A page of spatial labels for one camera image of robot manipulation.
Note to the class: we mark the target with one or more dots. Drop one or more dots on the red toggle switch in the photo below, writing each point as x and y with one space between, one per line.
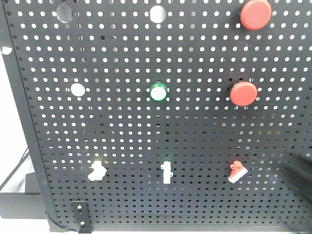
237 171

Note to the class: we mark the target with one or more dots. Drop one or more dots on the black perforated pegboard panel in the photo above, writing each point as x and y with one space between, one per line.
81 72

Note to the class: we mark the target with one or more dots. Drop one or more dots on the green ringed push button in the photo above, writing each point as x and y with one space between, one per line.
158 91

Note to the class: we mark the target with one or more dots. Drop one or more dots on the lower red push button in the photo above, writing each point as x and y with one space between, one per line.
243 93

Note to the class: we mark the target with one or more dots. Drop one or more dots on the red push button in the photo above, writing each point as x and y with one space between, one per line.
256 14
243 93

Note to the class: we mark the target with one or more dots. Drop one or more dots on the upper red push button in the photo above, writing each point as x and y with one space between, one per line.
256 14

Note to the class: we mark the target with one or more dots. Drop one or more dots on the black box tray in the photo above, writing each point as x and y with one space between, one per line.
27 205

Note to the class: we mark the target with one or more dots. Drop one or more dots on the black mounting bracket clamp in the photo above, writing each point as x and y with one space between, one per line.
81 215

